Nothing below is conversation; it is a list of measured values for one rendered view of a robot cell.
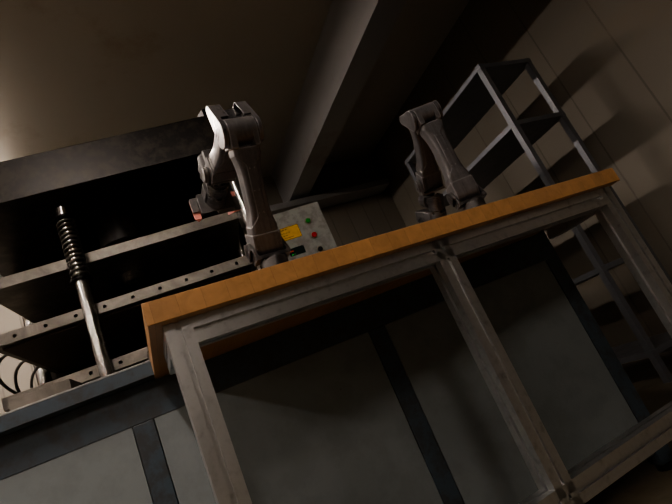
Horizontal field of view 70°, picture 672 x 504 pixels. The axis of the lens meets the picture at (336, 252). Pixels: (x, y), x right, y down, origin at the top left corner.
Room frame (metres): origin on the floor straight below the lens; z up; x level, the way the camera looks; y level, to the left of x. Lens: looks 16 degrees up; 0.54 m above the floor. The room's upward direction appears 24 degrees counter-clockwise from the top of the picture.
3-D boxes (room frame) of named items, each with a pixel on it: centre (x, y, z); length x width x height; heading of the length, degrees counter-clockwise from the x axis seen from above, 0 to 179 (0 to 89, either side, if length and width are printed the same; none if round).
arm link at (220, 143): (1.04, 0.14, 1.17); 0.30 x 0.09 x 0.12; 26
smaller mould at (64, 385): (1.32, 0.90, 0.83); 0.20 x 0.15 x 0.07; 18
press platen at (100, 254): (2.30, 0.99, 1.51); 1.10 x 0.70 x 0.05; 108
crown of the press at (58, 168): (2.24, 0.97, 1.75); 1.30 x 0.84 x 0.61; 108
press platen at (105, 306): (2.29, 0.99, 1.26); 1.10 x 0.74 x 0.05; 108
